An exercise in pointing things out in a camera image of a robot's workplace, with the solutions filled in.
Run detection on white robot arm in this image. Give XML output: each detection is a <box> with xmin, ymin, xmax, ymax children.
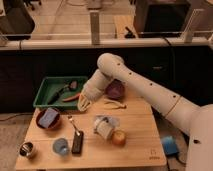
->
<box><xmin>77</xmin><ymin>53</ymin><xmax>213</xmax><ymax>171</ymax></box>

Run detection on dark green brush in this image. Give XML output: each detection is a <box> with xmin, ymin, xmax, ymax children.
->
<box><xmin>48</xmin><ymin>81</ymin><xmax>78</xmax><ymax>104</ymax></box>

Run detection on beige tongs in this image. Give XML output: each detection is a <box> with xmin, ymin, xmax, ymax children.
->
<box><xmin>104</xmin><ymin>99</ymin><xmax>126</xmax><ymax>109</ymax></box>

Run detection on green plastic tray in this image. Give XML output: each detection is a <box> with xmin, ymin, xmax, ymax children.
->
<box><xmin>33</xmin><ymin>76</ymin><xmax>87</xmax><ymax>110</ymax></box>

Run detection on purple bowl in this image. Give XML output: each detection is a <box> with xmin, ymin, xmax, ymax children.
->
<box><xmin>105</xmin><ymin>80</ymin><xmax>125</xmax><ymax>99</ymax></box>

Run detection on blue sponge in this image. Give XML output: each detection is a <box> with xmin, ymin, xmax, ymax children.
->
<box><xmin>38</xmin><ymin>108</ymin><xmax>59</xmax><ymax>128</ymax></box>

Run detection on brown bowl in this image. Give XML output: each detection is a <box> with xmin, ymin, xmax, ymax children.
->
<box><xmin>36</xmin><ymin>108</ymin><xmax>61</xmax><ymax>130</ymax></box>

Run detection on black rectangular block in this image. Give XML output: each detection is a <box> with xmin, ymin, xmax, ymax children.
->
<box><xmin>71</xmin><ymin>131</ymin><xmax>84</xmax><ymax>154</ymax></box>

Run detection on orange fruit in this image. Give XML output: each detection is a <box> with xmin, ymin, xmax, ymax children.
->
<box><xmin>112</xmin><ymin>130</ymin><xmax>126</xmax><ymax>146</ymax></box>

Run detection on blue plastic cup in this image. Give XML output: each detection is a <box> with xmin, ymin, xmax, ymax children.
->
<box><xmin>52</xmin><ymin>138</ymin><xmax>69</xmax><ymax>156</ymax></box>

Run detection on small metal cup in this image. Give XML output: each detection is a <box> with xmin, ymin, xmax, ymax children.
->
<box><xmin>19</xmin><ymin>142</ymin><xmax>36</xmax><ymax>158</ymax></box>

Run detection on blue object on floor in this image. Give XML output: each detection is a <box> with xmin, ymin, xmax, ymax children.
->
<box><xmin>161</xmin><ymin>136</ymin><xmax>179</xmax><ymax>156</ymax></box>

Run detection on black office chair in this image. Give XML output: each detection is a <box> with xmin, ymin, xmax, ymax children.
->
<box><xmin>0</xmin><ymin>0</ymin><xmax>35</xmax><ymax>40</ymax></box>

